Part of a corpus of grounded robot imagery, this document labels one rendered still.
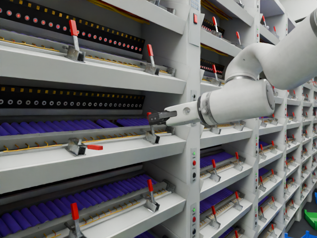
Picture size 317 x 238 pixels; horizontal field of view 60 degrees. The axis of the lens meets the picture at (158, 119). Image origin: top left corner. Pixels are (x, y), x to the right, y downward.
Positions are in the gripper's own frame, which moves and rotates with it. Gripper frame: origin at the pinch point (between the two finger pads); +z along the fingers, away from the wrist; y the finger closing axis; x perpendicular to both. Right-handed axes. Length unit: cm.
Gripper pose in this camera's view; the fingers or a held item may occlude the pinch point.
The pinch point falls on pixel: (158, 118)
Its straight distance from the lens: 79.7
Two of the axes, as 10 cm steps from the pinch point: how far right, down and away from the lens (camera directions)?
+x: -1.3, -9.9, 0.9
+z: -7.9, 1.6, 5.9
